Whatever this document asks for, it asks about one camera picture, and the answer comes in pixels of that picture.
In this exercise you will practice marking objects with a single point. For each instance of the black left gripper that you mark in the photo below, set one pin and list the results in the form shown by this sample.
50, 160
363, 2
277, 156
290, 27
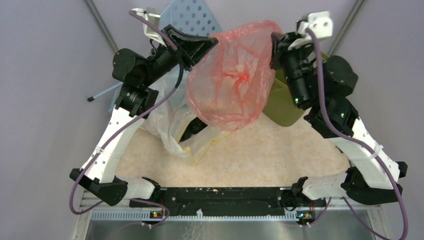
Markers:
193, 48

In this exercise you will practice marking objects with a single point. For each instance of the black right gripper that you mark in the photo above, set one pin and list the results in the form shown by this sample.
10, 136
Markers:
280, 50

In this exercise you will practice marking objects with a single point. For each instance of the green mesh trash bin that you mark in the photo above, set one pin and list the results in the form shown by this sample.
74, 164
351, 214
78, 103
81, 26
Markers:
280, 107

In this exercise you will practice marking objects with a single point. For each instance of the red translucent trash bag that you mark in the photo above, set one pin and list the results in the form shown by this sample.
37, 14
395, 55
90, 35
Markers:
229, 87

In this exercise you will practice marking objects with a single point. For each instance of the large translucent white plastic bag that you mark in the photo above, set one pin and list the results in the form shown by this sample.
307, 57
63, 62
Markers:
170, 123

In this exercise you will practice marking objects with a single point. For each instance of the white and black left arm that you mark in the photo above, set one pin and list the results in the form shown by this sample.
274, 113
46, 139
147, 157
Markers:
149, 84

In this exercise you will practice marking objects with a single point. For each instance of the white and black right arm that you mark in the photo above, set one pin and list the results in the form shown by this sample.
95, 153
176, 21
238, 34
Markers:
373, 177

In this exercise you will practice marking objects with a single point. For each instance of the light blue perforated music stand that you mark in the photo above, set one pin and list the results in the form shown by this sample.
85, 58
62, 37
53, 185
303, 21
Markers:
124, 31

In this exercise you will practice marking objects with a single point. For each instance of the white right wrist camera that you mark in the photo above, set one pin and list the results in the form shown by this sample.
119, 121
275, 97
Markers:
320, 23

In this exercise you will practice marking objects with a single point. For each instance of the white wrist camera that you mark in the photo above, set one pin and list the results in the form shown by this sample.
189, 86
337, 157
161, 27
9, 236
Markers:
320, 23
150, 19

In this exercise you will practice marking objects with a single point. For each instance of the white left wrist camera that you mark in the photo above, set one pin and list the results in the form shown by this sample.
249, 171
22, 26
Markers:
150, 19

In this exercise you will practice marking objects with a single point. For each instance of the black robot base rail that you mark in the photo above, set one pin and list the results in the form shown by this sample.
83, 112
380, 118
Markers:
229, 201

